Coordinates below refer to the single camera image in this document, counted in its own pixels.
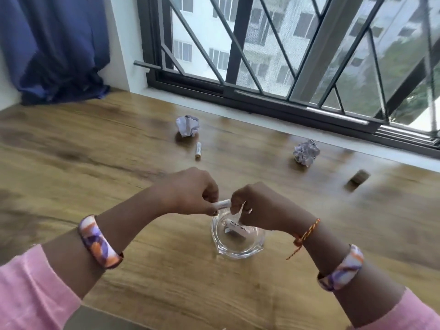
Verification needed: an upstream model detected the person's right hand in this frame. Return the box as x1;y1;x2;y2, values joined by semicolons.
229;181;303;237

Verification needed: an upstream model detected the pink left sleeve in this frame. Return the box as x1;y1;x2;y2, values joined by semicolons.
0;244;83;330

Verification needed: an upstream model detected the person's left hand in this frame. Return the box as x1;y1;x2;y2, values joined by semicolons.
151;167;220;217

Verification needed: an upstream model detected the patterned left wrist bangle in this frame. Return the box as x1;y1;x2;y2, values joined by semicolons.
78;215;124;270

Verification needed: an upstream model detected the orange thread bracelet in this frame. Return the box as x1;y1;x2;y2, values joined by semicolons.
286;218;321;261

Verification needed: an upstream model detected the patterned right wrist bangle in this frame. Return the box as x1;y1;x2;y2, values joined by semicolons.
317;244;364;292

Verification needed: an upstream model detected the patterned wrist bangle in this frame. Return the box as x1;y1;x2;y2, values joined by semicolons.
78;215;124;270
317;244;364;292

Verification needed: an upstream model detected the pink right sleeve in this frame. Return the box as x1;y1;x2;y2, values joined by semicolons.
354;288;440;330

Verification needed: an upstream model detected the person's right forearm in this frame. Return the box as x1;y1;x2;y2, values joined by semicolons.
294;220;406;327

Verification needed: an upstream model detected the pink sleeve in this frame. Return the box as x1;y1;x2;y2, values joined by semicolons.
354;288;440;330
0;244;83;330

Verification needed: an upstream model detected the brown tape roll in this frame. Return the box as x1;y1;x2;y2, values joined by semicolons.
345;169;371;189

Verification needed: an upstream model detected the clear glass ashtray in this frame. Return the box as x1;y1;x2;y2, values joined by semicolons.
210;211;267;261

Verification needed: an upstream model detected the black framed grille window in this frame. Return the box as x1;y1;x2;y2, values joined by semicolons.
134;0;440;159

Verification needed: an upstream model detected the blue curtain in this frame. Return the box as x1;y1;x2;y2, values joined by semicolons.
0;0;110;106

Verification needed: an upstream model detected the white paper ball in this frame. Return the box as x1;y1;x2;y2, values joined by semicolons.
176;115;201;138

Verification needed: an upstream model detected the person's left forearm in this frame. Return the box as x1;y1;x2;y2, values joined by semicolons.
41;188;162;299

